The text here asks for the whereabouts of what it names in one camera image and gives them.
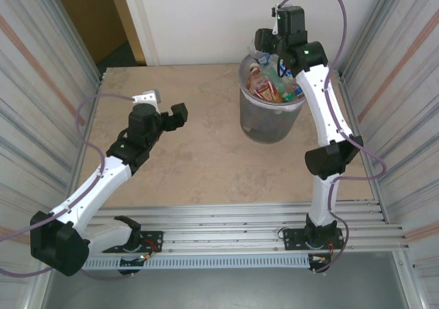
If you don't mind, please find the clear bottle green white label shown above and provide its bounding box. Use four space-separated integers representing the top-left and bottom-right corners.
263 61 296 92

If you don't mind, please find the clear plastic trash bin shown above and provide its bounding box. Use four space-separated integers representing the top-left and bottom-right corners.
239 53 308 144

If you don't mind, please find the brown wooden door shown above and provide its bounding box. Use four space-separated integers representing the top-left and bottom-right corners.
49 0 147 66

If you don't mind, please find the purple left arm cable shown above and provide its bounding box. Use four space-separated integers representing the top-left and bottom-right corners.
0 94 135 282

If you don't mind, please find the white door frame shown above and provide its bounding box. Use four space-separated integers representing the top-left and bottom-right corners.
118 0 161 67

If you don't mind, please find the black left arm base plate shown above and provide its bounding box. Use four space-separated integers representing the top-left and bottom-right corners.
102 230 164 254

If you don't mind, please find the aluminium rail frame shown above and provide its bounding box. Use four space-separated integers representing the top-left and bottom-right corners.
36 201 411 259

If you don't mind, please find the yellow power connector with wires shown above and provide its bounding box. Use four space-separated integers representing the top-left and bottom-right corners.
136 238 163 262
310 240 340 265

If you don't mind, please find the grey slotted cable duct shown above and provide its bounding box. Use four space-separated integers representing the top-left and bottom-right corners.
50 255 311 271

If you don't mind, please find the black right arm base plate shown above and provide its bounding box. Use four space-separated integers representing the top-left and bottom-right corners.
283 227 344 251

